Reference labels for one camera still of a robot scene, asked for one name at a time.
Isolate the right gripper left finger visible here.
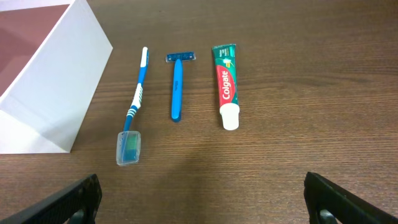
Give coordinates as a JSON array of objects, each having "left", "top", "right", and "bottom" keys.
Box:
[{"left": 1, "top": 174, "right": 102, "bottom": 224}]

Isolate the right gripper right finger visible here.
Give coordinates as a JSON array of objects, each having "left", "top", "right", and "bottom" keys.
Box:
[{"left": 303, "top": 172, "right": 397, "bottom": 224}]

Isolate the blue white toothbrush with cap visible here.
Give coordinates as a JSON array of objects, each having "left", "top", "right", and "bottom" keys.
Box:
[{"left": 116, "top": 47, "right": 149, "bottom": 166}]

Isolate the white square cardboard box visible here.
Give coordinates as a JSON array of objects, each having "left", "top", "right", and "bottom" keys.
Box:
[{"left": 1, "top": 0, "right": 113, "bottom": 154}]

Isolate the Colgate toothpaste tube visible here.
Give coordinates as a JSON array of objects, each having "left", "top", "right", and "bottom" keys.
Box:
[{"left": 212, "top": 44, "right": 240, "bottom": 131}]

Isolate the blue disposable razor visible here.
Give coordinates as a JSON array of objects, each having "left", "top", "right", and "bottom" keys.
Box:
[{"left": 165, "top": 51, "right": 196, "bottom": 123}]

